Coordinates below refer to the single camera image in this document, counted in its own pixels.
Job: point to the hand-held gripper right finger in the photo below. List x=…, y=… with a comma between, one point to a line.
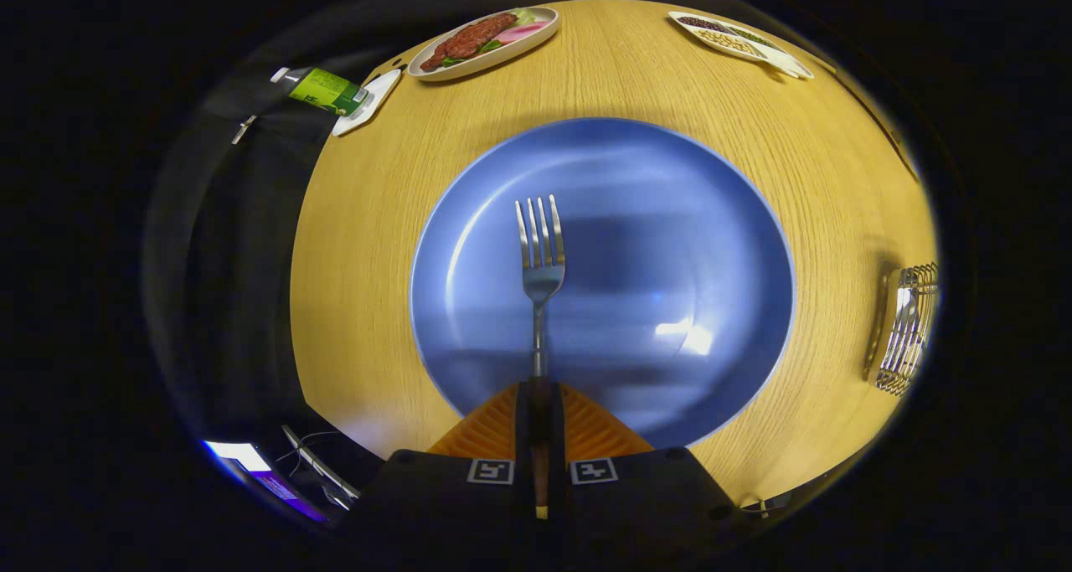
x=556, y=438

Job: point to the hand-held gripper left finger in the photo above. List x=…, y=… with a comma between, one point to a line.
x=524, y=438

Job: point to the white flat panel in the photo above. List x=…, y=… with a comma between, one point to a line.
x=322, y=471

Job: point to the blue plate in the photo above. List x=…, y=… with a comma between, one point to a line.
x=653, y=245

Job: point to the lit computer monitor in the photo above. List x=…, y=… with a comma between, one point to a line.
x=243, y=455

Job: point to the perforated metal basket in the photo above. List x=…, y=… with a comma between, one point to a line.
x=875, y=337

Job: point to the white square coaster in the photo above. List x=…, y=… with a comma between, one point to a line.
x=381, y=95

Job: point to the green label water bottle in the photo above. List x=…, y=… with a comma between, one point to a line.
x=327, y=90

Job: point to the plate of meat and vegetables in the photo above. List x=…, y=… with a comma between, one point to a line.
x=477, y=40

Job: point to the small silver clip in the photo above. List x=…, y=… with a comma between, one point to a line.
x=243, y=128

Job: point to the white divided dish of beans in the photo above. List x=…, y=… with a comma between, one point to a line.
x=737, y=43

